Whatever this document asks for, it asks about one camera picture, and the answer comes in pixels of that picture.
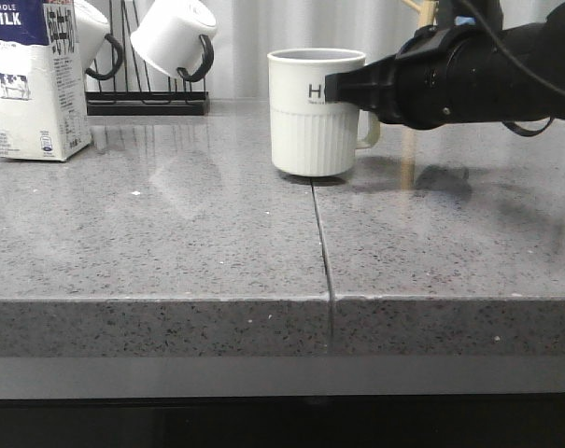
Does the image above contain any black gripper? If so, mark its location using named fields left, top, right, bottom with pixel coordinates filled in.
left=325, top=21, right=565, bottom=130

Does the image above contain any cream ribbed HOME cup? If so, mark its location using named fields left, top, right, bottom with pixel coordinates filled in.
left=267, top=48, right=381, bottom=177

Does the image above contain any whole milk carton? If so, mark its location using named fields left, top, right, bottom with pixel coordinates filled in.
left=0, top=0, right=92, bottom=161

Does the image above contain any wooden mug tree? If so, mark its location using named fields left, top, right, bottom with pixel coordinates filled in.
left=402, top=0, right=439, bottom=28

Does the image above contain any blue enamel mug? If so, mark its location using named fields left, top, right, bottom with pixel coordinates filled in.
left=454, top=16, right=476, bottom=26

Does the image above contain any right white enamel mug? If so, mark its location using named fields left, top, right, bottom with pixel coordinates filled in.
left=130, top=0, right=218, bottom=83

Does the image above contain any white enamel mug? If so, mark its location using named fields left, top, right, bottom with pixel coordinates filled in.
left=130, top=0, right=218, bottom=83
left=73, top=0, right=124, bottom=81

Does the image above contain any left white enamel mug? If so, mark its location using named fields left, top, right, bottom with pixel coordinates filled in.
left=73, top=0, right=124, bottom=81

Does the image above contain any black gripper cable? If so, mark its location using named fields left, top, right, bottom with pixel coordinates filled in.
left=454, top=0, right=565, bottom=138

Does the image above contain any black wire mug rack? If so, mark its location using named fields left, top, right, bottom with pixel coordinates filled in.
left=86, top=1, right=209, bottom=116

